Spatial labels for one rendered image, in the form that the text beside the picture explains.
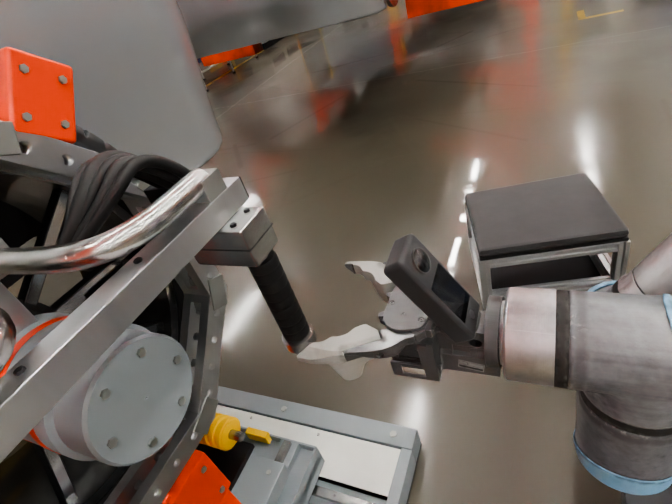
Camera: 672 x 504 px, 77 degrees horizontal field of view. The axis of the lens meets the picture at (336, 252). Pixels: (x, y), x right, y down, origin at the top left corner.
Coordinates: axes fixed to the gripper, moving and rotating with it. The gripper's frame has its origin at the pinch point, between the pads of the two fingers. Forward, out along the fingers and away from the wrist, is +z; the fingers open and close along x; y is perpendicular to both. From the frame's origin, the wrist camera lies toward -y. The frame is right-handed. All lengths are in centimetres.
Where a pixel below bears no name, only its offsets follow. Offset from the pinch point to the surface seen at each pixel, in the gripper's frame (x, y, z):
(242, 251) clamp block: -2.3, -9.5, 5.3
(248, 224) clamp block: -0.7, -11.9, 4.3
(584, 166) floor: 177, 86, -37
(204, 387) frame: -4.4, 18.5, 26.3
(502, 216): 87, 50, -10
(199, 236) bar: -4.7, -13.4, 7.2
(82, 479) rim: -21.9, 20.7, 39.3
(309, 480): 3, 70, 28
